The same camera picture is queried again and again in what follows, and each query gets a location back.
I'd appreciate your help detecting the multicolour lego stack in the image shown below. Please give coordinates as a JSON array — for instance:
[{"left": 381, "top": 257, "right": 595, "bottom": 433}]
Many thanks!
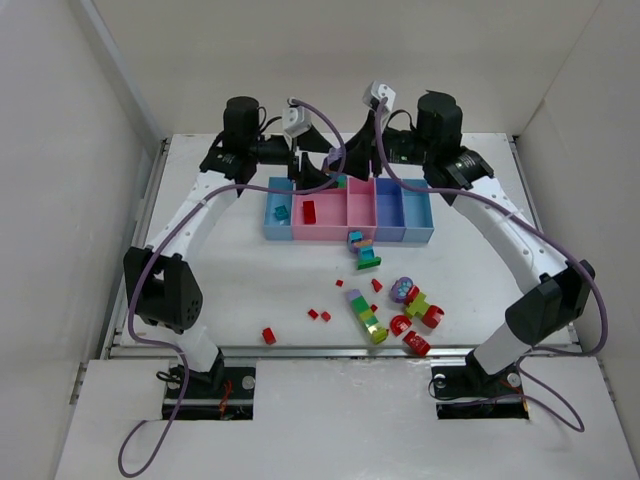
[{"left": 321, "top": 148, "right": 347, "bottom": 189}]

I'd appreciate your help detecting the teal lego brick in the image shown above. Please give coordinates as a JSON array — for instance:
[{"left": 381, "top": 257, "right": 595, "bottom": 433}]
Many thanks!
[{"left": 273, "top": 205, "right": 290, "bottom": 222}]

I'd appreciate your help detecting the teal green lego stack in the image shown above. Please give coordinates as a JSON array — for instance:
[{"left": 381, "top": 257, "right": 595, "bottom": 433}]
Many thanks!
[{"left": 347, "top": 231, "right": 382, "bottom": 270}]

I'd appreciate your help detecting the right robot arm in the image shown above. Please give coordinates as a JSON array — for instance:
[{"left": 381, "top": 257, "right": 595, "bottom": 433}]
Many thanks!
[{"left": 345, "top": 82, "right": 595, "bottom": 378}]

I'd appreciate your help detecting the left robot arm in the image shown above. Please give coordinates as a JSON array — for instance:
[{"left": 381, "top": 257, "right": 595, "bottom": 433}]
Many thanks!
[{"left": 123, "top": 96, "right": 337, "bottom": 374}]

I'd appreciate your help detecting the small pink bin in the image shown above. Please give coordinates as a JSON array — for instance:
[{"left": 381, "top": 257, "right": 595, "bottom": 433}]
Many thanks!
[{"left": 347, "top": 178, "right": 377, "bottom": 238}]

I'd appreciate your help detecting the large pink bin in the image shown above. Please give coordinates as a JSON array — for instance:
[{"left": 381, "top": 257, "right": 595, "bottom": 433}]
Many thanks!
[{"left": 291, "top": 188, "right": 348, "bottom": 242}]

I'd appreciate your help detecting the left light blue bin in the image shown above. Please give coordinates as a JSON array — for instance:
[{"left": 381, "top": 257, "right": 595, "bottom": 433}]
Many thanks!
[{"left": 263, "top": 177, "right": 294, "bottom": 241}]

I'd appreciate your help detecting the light blue bin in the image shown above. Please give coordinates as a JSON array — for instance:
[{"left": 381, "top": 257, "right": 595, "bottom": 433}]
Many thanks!
[
  {"left": 263, "top": 177, "right": 294, "bottom": 241},
  {"left": 401, "top": 179, "right": 434, "bottom": 244}
]

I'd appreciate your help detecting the right light blue bin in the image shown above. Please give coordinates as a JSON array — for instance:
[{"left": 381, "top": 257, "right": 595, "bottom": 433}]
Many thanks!
[{"left": 401, "top": 179, "right": 434, "bottom": 244}]

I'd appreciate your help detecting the small red lego slope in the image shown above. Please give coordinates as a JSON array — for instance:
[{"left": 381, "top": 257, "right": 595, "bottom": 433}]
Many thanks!
[{"left": 371, "top": 279, "right": 383, "bottom": 292}]

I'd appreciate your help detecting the purple paw lego piece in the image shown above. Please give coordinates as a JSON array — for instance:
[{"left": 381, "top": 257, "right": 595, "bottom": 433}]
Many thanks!
[{"left": 390, "top": 277, "right": 414, "bottom": 303}]

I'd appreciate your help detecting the lime red lego cluster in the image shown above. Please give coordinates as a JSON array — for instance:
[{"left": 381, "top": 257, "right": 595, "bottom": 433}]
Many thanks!
[{"left": 404, "top": 286, "right": 445, "bottom": 329}]

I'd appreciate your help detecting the red lego brick on table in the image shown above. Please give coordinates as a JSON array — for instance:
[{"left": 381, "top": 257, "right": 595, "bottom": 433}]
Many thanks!
[{"left": 262, "top": 328, "right": 277, "bottom": 345}]

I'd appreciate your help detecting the red arch lego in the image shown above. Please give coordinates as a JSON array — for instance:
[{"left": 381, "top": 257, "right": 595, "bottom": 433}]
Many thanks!
[{"left": 389, "top": 315, "right": 412, "bottom": 337}]

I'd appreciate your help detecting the long green lego stack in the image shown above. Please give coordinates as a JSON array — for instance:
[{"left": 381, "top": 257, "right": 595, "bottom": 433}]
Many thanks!
[{"left": 346, "top": 289, "right": 388, "bottom": 345}]

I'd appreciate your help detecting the red printed lego brick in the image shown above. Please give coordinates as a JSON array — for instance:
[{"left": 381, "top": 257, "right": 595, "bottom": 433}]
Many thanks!
[{"left": 403, "top": 331, "right": 431, "bottom": 358}]

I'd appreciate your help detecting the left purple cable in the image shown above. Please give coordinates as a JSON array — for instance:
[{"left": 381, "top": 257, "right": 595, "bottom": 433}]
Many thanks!
[{"left": 117, "top": 97, "right": 347, "bottom": 476}]

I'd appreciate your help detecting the purple cable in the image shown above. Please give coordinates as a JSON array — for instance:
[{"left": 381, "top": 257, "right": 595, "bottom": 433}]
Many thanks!
[
  {"left": 369, "top": 97, "right": 610, "bottom": 434},
  {"left": 117, "top": 97, "right": 347, "bottom": 476}
]

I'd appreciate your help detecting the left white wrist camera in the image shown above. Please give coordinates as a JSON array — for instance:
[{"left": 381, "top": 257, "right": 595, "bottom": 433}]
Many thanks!
[{"left": 281, "top": 106, "right": 312, "bottom": 139}]

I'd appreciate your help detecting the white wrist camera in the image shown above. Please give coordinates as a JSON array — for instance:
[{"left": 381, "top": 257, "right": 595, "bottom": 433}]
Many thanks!
[
  {"left": 281, "top": 106, "right": 312, "bottom": 139},
  {"left": 362, "top": 80, "right": 396, "bottom": 112}
]

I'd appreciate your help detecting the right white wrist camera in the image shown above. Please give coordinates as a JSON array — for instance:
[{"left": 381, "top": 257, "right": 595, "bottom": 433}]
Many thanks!
[{"left": 362, "top": 80, "right": 396, "bottom": 112}]

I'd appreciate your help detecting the metal table rail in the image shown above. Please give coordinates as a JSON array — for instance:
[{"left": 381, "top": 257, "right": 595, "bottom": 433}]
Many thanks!
[{"left": 99, "top": 344, "right": 586, "bottom": 360}]

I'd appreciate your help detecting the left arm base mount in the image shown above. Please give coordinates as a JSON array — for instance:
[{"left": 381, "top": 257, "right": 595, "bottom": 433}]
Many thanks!
[{"left": 156, "top": 359, "right": 256, "bottom": 421}]

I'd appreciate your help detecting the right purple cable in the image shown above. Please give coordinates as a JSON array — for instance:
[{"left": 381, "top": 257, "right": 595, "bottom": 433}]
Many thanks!
[{"left": 369, "top": 97, "right": 610, "bottom": 434}]

